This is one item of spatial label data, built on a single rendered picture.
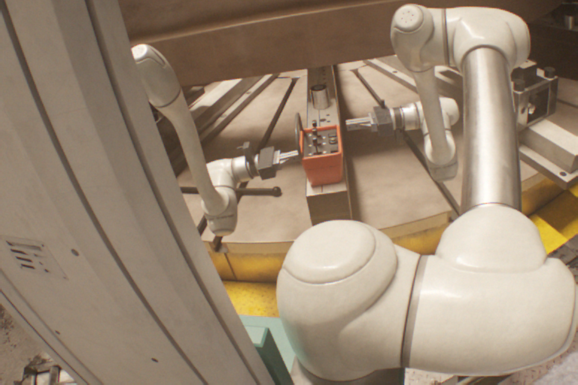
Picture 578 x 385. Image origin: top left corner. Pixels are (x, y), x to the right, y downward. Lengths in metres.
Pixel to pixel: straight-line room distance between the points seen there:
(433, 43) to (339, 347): 0.63
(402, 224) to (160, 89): 1.15
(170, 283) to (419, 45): 0.73
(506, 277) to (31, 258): 0.50
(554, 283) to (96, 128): 0.47
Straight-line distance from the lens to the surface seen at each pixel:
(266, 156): 1.52
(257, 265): 2.04
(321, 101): 1.94
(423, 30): 0.88
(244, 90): 3.19
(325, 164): 1.41
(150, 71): 1.12
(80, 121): 0.24
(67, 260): 0.38
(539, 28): 3.23
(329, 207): 1.48
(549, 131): 2.23
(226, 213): 1.44
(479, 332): 0.48
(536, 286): 0.50
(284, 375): 0.58
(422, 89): 1.16
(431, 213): 1.88
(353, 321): 0.48
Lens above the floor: 1.55
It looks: 30 degrees down
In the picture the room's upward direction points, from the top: 13 degrees counter-clockwise
